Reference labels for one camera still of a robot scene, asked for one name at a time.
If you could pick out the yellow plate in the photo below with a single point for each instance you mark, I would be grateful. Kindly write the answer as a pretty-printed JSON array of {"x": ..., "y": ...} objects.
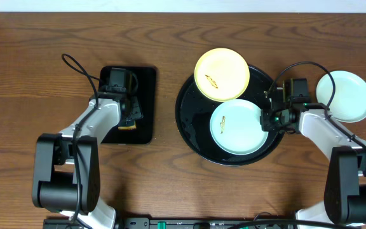
[{"x": 221, "y": 74}]

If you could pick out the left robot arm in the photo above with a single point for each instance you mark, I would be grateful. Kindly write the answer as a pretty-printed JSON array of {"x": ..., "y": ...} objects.
[{"x": 66, "y": 168}]

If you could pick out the green yellow sponge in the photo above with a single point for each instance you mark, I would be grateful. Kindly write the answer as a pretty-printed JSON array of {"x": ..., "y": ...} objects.
[{"x": 128, "y": 125}]

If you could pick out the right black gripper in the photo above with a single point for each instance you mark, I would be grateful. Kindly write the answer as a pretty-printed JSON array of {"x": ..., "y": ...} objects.
[{"x": 266, "y": 120}]

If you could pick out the round black tray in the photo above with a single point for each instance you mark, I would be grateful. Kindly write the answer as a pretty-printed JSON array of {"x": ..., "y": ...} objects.
[{"x": 193, "y": 112}]

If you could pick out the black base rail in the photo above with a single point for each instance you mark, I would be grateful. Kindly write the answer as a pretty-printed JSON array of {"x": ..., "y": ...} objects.
[{"x": 145, "y": 223}]

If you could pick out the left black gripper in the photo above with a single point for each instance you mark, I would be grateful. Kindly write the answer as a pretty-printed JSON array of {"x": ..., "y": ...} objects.
[{"x": 133, "y": 112}]

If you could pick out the black rectangular tray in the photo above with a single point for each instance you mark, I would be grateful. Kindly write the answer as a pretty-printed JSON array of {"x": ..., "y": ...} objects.
[{"x": 144, "y": 87}]

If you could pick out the light green plate front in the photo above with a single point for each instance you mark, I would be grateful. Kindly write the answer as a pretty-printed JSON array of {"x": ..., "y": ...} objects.
[{"x": 349, "y": 102}]

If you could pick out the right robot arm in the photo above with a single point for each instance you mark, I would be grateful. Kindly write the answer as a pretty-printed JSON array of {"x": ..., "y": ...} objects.
[{"x": 344, "y": 201}]

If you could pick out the light green plate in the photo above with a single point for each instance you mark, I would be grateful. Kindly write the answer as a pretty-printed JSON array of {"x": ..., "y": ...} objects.
[
  {"x": 235, "y": 127},
  {"x": 349, "y": 102}
]

